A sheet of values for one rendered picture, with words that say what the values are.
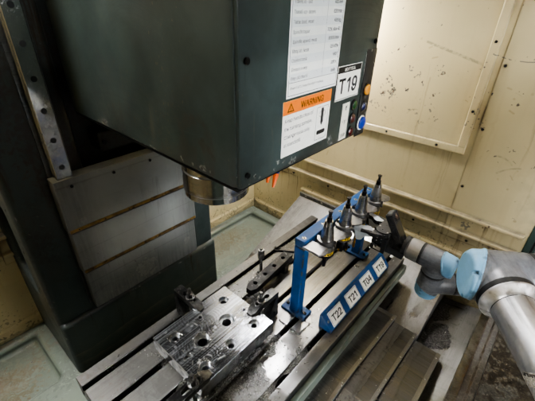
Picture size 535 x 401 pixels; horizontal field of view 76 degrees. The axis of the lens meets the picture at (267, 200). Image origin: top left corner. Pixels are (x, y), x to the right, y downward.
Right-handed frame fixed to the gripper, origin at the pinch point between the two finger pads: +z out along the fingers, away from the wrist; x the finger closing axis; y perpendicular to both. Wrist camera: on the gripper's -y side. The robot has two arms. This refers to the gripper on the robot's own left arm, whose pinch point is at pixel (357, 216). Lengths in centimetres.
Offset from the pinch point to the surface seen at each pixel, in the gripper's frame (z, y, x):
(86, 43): 43, -57, -65
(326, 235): -1.4, -5.5, -23.8
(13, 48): 60, -55, -74
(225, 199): 9, -29, -56
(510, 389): -81, 117, 75
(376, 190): -1.4, -7.7, 9.6
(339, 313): -10.4, 25.4, -21.1
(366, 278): -9.7, 24.7, -0.1
